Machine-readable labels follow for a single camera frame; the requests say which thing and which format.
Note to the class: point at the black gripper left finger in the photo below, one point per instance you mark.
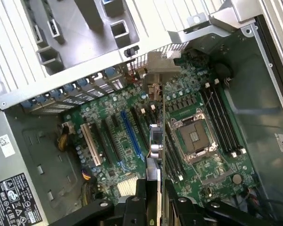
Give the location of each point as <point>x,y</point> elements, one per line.
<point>129,212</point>

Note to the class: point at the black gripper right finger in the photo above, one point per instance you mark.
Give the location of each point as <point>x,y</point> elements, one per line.
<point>179,212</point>

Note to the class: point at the black RAM slot white clips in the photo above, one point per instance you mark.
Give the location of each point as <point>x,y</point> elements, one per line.
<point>146,115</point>
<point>218,124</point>
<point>222,122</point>
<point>232,117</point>
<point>175,160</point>
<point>227,120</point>

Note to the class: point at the long black expansion slot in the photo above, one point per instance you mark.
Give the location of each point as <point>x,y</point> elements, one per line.
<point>110,140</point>
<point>139,127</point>

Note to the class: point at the blue expansion slot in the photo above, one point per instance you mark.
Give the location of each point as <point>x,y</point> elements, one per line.
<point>131,135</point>

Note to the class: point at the white expansion slot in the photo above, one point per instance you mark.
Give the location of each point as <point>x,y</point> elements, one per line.
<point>91,144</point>

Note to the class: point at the short black expansion slot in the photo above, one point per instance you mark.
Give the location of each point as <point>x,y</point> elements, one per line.
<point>114,120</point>

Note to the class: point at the cream chipset heatsink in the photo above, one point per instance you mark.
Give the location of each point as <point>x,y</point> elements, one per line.
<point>127,187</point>

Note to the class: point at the silver coin cell battery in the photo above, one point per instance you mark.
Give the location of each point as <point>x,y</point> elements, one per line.
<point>237,179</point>

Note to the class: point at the metal CPU socket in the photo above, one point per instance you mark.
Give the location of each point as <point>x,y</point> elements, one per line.
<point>193,137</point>

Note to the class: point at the grey power supply unit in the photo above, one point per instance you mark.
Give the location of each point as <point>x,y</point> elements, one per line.
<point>7,169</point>

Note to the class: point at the grey metal PC case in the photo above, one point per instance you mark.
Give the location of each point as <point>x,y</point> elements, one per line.
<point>250,99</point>

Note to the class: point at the green motherboard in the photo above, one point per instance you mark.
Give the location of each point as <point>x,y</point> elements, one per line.
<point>191,77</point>

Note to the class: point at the round black case speaker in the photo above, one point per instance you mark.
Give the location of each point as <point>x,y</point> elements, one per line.
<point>222,70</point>

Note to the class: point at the grey plastic parts rack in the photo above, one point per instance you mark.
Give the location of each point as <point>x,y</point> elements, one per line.
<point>85,47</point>

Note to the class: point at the black case intrusion switch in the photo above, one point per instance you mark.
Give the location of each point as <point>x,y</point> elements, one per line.
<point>131,51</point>

